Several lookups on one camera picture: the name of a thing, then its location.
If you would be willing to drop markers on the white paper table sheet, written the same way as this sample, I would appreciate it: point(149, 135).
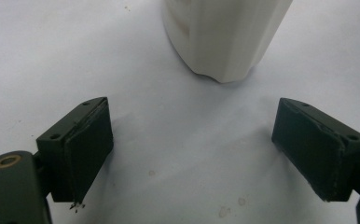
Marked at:
point(184, 140)

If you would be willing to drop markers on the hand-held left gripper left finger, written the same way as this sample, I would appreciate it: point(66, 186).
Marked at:
point(85, 149)

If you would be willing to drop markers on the cream pump lotion bottle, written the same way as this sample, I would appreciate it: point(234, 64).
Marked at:
point(224, 37)

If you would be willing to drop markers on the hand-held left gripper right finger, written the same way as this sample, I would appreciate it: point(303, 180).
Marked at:
point(318, 149)

